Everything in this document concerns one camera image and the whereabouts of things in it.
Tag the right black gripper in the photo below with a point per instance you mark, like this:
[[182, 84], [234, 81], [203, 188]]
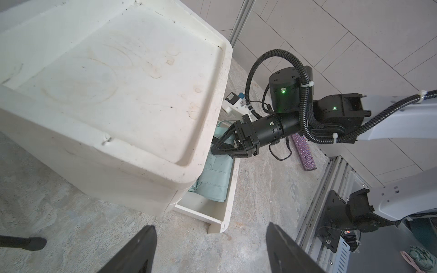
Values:
[[243, 139]]

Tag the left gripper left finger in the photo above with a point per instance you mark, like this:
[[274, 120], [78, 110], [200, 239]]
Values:
[[136, 256]]

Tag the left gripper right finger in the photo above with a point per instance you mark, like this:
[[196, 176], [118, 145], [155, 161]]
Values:
[[285, 255]]

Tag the green umbrella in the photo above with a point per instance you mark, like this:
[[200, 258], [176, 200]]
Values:
[[213, 183]]

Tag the white three-drawer cabinet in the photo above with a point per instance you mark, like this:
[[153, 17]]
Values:
[[120, 98]]

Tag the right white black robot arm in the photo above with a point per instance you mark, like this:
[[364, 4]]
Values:
[[345, 118]]

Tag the spare pink umbrella outside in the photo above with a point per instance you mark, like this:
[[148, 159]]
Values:
[[411, 262]]

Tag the spare green umbrella outside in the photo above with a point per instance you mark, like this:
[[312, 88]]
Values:
[[425, 261]]

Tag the purple glitter bottle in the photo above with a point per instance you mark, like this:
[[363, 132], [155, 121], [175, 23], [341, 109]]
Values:
[[304, 152]]

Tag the black perforated music stand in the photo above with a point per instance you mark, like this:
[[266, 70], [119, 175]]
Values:
[[30, 244]]

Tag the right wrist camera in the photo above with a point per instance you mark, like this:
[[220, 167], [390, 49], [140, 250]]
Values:
[[235, 105]]

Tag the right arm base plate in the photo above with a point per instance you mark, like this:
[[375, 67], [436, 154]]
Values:
[[333, 221]]

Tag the aluminium mounting rail frame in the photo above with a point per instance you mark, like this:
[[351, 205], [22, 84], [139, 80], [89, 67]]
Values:
[[339, 176]]

